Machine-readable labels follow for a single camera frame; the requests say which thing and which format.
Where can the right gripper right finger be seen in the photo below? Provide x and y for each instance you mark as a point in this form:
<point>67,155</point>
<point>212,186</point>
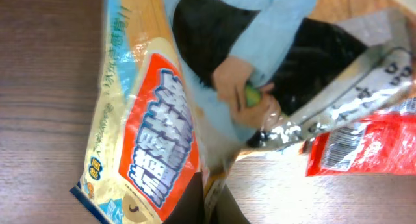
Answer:
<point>227,210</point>

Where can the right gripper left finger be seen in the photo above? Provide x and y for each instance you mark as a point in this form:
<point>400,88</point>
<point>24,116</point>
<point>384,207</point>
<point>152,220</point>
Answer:
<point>190,208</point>

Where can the red snack bag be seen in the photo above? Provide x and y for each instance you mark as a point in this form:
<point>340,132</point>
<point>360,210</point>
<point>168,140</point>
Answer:
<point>381,143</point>

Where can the yellow wet wipes pack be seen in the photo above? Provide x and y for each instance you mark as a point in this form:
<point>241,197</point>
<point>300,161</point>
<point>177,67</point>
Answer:
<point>191,86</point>

